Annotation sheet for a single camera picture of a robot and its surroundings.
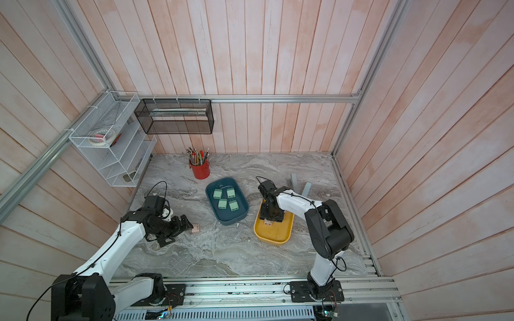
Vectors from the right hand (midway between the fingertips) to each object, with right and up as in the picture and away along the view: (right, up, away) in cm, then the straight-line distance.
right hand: (267, 216), depth 94 cm
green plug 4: (-16, +5, +2) cm, 17 cm away
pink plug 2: (0, -2, -4) cm, 5 cm away
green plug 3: (-22, +5, +2) cm, 23 cm away
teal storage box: (-19, +7, +4) cm, 21 cm away
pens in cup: (-35, +28, +5) cm, 46 cm away
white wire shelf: (-59, +25, -14) cm, 66 cm away
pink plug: (-32, -4, -6) cm, 33 cm away
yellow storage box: (+5, -7, -5) cm, 10 cm away
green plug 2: (-18, +11, +7) cm, 22 cm away
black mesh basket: (-48, +51, +10) cm, 70 cm away
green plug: (-25, +10, +7) cm, 28 cm away
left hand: (-35, -5, -12) cm, 38 cm away
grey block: (+14, +16, +4) cm, 22 cm away
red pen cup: (-35, +21, +14) cm, 43 cm away
